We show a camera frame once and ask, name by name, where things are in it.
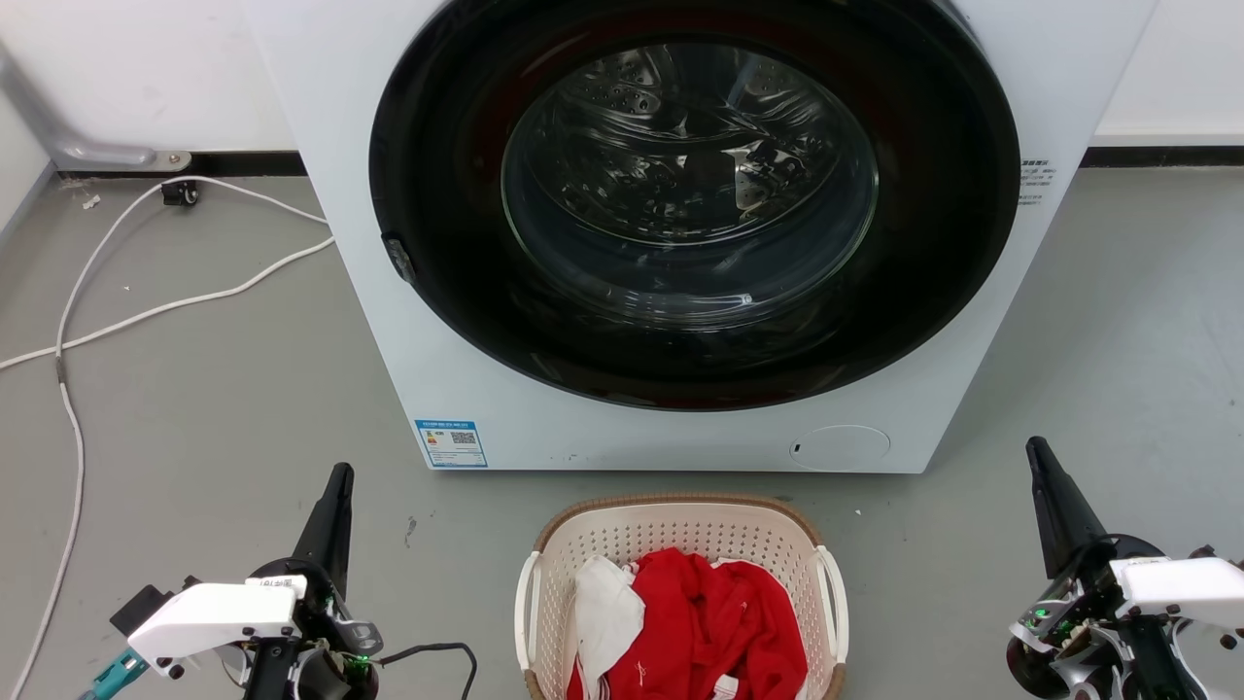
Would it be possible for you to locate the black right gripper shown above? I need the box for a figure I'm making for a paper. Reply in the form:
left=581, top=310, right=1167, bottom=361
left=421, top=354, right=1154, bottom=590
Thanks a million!
left=1005, top=436, right=1211, bottom=700

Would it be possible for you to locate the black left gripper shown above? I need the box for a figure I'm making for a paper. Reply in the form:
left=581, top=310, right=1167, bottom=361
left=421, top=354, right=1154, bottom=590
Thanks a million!
left=240, top=462, right=385, bottom=700

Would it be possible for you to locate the cream perforated plastic laundry basket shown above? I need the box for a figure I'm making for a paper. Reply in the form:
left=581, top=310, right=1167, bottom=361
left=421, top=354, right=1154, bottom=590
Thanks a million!
left=514, top=493, right=850, bottom=700

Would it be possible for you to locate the blue white energy label sticker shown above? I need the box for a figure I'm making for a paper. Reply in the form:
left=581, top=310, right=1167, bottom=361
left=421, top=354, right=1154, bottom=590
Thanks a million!
left=414, top=419, right=489, bottom=470

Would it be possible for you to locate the round white washer filter cover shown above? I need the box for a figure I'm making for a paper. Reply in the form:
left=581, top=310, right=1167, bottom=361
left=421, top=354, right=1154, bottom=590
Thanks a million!
left=788, top=424, right=892, bottom=473

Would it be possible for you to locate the teal connector plug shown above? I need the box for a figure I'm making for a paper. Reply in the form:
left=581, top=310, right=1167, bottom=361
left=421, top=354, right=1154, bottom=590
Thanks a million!
left=80, top=648, right=150, bottom=700

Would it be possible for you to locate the white garment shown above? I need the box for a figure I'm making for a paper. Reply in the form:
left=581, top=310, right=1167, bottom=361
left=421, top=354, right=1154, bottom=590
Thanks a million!
left=573, top=554, right=647, bottom=700

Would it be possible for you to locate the red garment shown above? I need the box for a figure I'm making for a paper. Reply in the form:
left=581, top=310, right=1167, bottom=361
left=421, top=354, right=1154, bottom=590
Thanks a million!
left=567, top=547, right=810, bottom=700

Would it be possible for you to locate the white front-load washing machine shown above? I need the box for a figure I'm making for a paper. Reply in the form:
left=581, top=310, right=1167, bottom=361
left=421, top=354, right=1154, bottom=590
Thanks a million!
left=243, top=0, right=1160, bottom=475

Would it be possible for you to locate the round black glass washer door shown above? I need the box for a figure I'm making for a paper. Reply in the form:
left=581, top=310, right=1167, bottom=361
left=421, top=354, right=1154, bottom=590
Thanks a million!
left=368, top=0, right=1022, bottom=412

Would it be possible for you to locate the thin black left gripper cable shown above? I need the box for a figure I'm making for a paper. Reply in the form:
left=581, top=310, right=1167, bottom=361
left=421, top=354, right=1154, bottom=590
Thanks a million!
left=374, top=642, right=479, bottom=700

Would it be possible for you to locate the white power cable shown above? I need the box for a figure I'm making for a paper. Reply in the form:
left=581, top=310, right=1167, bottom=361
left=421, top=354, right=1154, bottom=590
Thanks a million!
left=0, top=236, right=336, bottom=372

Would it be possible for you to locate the long white looping cable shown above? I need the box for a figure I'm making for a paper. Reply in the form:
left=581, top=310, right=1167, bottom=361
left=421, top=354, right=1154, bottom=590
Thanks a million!
left=8, top=176, right=331, bottom=700

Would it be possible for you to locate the grey wall pipe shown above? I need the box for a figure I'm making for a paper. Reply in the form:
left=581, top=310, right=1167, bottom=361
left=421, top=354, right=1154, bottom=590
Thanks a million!
left=0, top=41, right=192, bottom=173

